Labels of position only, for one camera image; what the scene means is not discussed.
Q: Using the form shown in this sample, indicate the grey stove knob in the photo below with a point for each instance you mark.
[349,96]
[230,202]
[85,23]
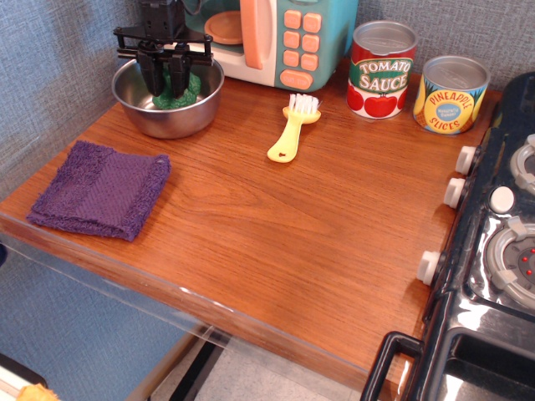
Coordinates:
[427,266]
[453,192]
[465,159]

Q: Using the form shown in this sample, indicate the grey stove burner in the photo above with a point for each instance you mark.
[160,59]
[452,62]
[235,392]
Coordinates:
[522,177]
[510,260]

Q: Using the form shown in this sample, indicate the teal toy microwave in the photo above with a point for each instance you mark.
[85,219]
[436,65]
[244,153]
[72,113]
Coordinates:
[292,45]

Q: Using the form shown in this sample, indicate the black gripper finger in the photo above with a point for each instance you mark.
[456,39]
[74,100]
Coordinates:
[151,67]
[179,69]

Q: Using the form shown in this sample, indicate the black toy stove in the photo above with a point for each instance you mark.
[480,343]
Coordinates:
[478,342]

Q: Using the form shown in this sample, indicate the black stove oven handle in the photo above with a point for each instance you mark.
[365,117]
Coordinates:
[394,343]

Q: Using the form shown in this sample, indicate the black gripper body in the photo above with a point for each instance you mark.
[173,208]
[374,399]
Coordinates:
[157,42]

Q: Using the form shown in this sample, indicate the tomato sauce can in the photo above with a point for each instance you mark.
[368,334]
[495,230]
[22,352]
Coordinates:
[381,63]

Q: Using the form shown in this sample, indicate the purple folded cloth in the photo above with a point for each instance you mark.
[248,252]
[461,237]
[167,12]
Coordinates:
[99,191]

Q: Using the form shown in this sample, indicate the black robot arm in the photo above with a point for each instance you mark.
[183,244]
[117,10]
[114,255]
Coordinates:
[174,11]

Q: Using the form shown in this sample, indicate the green toy broccoli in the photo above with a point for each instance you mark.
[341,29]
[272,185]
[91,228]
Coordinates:
[167,100]

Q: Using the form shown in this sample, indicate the grey stove knob middle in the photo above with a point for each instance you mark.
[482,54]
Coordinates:
[453,192]

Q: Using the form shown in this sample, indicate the orange object at corner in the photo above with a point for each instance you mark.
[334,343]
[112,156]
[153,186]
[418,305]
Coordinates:
[36,392]

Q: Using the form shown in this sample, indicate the orange microwave plate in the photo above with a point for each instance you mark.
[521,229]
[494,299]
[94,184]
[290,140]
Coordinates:
[225,28]

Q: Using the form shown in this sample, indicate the white round stove button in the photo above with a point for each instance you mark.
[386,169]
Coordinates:
[502,200]

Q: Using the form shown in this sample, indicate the steel bowl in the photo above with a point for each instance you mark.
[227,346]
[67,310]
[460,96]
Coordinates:
[130,90]

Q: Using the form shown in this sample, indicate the grey near stove burner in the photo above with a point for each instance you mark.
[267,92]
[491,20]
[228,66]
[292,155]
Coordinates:
[510,260]

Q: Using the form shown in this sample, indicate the yellow toy brush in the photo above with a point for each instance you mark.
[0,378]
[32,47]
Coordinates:
[302,109]

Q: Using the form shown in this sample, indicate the grey stove knob near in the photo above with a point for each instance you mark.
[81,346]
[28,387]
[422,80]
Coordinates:
[427,266]

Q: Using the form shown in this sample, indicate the pineapple slices can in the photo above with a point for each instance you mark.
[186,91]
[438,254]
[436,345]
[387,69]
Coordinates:
[450,94]

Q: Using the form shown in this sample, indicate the grey stove knob far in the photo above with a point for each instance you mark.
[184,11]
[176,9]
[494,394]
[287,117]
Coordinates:
[465,159]

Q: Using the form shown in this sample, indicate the grey far stove burner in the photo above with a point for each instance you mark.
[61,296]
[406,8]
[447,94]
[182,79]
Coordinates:
[522,177]

